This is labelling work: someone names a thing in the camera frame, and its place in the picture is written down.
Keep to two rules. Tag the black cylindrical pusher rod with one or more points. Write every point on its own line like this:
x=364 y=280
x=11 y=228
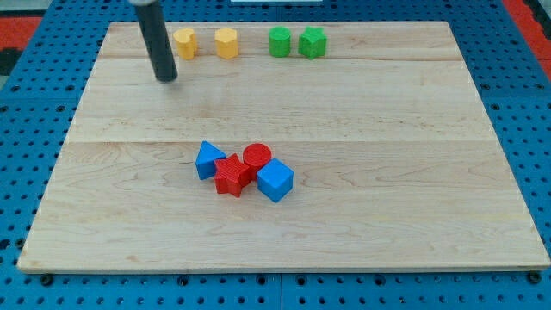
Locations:
x=153 y=29

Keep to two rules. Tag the green star block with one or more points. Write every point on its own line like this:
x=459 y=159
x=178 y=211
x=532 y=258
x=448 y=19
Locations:
x=312 y=42

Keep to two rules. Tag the red star block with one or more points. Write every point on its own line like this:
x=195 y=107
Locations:
x=231 y=175

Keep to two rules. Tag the blue cube block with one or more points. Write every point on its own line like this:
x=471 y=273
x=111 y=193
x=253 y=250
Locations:
x=275 y=180

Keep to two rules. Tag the yellow heart block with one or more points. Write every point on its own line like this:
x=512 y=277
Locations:
x=186 y=43

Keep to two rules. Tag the yellow hexagon block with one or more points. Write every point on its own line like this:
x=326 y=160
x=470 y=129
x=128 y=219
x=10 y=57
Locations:
x=226 y=43

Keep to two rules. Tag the green cylinder block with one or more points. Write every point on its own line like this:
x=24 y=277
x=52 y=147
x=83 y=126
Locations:
x=279 y=42

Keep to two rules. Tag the blue triangle block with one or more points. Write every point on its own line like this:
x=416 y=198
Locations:
x=205 y=160

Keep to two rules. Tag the red cylinder block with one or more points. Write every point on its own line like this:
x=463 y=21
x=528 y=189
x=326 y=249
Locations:
x=256 y=156

